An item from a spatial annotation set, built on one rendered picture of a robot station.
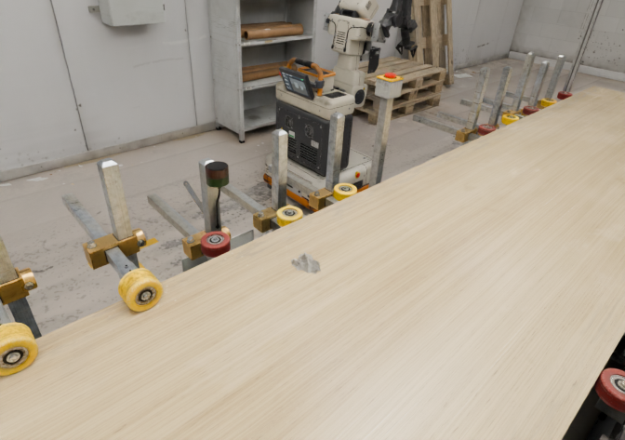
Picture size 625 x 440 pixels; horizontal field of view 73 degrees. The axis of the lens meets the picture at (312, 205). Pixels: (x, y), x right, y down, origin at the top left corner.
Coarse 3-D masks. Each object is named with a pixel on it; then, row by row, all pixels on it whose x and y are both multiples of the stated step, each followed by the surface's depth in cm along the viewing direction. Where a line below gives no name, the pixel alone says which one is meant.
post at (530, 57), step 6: (528, 54) 229; (534, 54) 229; (528, 60) 230; (528, 66) 231; (522, 72) 235; (528, 72) 233; (522, 78) 236; (522, 84) 237; (516, 90) 240; (522, 90) 238; (516, 96) 241; (522, 96) 241; (516, 102) 242; (516, 108) 243
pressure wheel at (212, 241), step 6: (210, 234) 119; (216, 234) 119; (222, 234) 119; (204, 240) 116; (210, 240) 117; (216, 240) 116; (222, 240) 117; (228, 240) 117; (204, 246) 114; (210, 246) 114; (216, 246) 114; (222, 246) 115; (228, 246) 117; (204, 252) 116; (210, 252) 114; (216, 252) 115; (222, 252) 116
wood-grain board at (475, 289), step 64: (512, 128) 206; (576, 128) 211; (384, 192) 146; (448, 192) 148; (512, 192) 151; (576, 192) 153; (256, 256) 112; (320, 256) 114; (384, 256) 115; (448, 256) 117; (512, 256) 118; (576, 256) 120; (128, 320) 92; (192, 320) 92; (256, 320) 93; (320, 320) 94; (384, 320) 95; (448, 320) 96; (512, 320) 97; (576, 320) 98; (0, 384) 77; (64, 384) 78; (128, 384) 78; (192, 384) 79; (256, 384) 80; (320, 384) 80; (384, 384) 81; (448, 384) 82; (512, 384) 83; (576, 384) 83
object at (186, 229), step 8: (152, 200) 141; (160, 200) 142; (160, 208) 138; (168, 208) 137; (168, 216) 134; (176, 216) 134; (176, 224) 132; (184, 224) 130; (184, 232) 128; (192, 232) 127
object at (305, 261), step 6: (300, 258) 112; (306, 258) 111; (294, 264) 109; (300, 264) 109; (306, 264) 108; (312, 264) 110; (318, 264) 110; (306, 270) 108; (312, 270) 108; (318, 270) 107
